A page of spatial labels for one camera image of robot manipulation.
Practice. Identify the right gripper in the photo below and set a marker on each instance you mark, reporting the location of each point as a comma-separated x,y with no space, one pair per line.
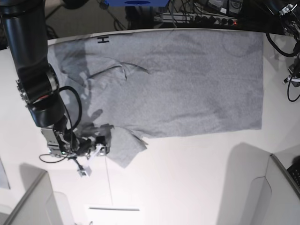
80,147

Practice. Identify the grey T-shirt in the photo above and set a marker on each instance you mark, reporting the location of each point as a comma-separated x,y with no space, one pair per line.
161,84

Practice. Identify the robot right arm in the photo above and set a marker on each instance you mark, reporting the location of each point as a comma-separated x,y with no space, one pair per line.
25,29

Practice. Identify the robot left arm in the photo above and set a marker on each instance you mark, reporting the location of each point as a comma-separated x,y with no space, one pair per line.
288,12

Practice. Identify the left grey partition panel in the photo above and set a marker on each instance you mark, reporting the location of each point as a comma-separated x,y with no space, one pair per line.
38,205

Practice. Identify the grey partition panel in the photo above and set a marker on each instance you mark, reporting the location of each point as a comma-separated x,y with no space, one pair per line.
259,191
38,205

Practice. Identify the blue box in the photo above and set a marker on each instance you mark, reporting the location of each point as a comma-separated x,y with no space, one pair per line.
127,3

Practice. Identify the white power strip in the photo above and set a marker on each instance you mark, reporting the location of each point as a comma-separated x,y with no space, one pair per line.
195,18

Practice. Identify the right grey partition panel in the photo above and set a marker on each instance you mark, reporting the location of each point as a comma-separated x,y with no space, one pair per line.
259,191

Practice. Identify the black keyboard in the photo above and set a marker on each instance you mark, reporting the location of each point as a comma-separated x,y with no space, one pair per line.
294,171

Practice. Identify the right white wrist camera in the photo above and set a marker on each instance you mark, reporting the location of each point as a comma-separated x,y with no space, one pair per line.
85,170

